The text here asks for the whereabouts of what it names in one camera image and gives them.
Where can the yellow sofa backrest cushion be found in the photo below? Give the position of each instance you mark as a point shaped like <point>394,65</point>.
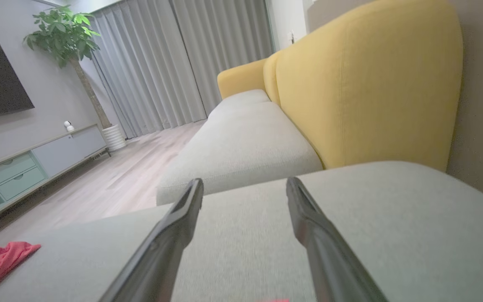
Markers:
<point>270,75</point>
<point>371,84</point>

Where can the grey pleated curtain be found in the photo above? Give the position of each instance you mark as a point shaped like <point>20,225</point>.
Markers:
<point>224,37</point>
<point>141,71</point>

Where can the yellow sofa armrest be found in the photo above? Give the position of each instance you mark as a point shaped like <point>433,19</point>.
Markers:
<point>241,77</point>

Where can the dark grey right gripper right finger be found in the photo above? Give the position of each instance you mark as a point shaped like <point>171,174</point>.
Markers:
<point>321,243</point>

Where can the grey green TV cabinet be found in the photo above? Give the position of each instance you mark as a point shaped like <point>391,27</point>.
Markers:
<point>57,153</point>

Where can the green leafy indoor tree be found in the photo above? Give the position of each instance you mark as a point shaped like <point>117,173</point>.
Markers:
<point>63,35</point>

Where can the white ribbed plant pot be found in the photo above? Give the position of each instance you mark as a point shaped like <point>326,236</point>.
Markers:
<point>115,138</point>

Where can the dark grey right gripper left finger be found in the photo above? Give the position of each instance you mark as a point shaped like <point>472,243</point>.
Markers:
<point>170,235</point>

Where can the large grey sofa seat cushion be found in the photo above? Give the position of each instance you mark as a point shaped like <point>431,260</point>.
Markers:
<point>245,260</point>

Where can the small white home camera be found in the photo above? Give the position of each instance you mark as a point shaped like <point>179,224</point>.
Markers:
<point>68,126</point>

